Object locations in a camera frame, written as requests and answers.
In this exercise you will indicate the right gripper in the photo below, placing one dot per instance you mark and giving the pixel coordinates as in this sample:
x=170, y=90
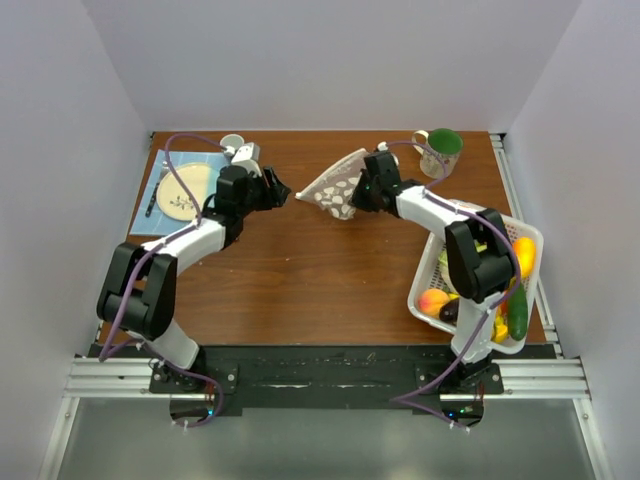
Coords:
x=358, y=200

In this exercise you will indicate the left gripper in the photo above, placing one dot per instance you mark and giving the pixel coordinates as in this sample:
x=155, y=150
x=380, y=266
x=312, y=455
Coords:
x=275, y=194

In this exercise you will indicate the polka dot zip bag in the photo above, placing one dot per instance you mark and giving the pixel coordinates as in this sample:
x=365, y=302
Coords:
x=332, y=190

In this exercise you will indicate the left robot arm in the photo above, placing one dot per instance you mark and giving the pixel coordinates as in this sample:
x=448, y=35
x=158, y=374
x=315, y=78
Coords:
x=139, y=291

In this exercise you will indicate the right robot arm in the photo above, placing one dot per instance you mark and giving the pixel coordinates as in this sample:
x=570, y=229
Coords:
x=482, y=265

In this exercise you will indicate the small grey cup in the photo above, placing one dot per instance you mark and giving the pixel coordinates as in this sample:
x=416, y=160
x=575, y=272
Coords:
x=230, y=144

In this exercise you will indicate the cream and blue plate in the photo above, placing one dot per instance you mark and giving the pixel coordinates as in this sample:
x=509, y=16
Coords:
x=173, y=200

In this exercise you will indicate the green interior floral mug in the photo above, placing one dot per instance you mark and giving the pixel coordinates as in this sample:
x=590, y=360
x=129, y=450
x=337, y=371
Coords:
x=440, y=150

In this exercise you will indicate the cabbage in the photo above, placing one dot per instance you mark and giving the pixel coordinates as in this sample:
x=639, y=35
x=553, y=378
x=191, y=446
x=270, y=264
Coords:
x=443, y=268

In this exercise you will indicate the blue placemat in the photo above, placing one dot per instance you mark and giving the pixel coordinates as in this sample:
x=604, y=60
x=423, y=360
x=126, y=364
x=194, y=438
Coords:
x=158, y=224

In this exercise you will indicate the peach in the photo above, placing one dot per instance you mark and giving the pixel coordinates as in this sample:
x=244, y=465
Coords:
x=431, y=301

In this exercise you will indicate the purple eggplant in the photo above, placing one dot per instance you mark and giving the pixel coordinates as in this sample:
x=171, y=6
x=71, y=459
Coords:
x=449, y=312

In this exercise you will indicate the yellow red mango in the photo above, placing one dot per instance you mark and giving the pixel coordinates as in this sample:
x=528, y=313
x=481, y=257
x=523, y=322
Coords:
x=525, y=250

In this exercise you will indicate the green cucumber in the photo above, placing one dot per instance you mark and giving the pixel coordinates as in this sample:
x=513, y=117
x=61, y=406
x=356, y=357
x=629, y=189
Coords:
x=517, y=314

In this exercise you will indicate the yellow banana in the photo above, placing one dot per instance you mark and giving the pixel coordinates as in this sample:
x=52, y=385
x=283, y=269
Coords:
x=500, y=326

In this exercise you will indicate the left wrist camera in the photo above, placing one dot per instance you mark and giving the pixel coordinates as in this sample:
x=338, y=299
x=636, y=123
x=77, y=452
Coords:
x=247, y=157

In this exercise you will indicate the fork with black handle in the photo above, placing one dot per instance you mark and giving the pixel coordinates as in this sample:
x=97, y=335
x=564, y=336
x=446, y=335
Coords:
x=163, y=172

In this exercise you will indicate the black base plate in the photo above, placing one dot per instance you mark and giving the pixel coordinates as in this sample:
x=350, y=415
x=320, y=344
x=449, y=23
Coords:
x=320, y=377

